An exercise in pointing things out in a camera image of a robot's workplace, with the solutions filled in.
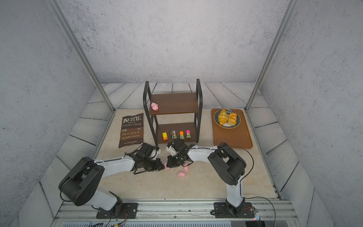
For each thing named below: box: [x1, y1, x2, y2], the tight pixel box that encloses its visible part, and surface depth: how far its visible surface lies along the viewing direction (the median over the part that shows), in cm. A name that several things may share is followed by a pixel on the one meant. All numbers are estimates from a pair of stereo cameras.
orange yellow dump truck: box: [162, 131, 169, 141], surface depth 100 cm
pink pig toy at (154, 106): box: [150, 102, 159, 112], surface depth 77 cm
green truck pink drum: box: [185, 129, 192, 139], surface depth 101 cm
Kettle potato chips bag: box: [118, 112, 144, 149], surface depth 107 cm
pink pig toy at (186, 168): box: [183, 162, 191, 172], surface depth 88 cm
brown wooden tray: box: [211, 108, 253, 149], surface depth 107 cm
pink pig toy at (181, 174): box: [177, 171, 187, 178], surface depth 86 cm
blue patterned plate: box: [213, 108, 242, 130], surface depth 113 cm
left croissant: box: [218, 108, 229, 126], surface depth 110 cm
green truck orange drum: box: [179, 130, 185, 140], surface depth 100 cm
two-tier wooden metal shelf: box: [142, 78, 203, 147], surface depth 89 cm
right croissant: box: [227, 112, 237, 126], surface depth 110 cm
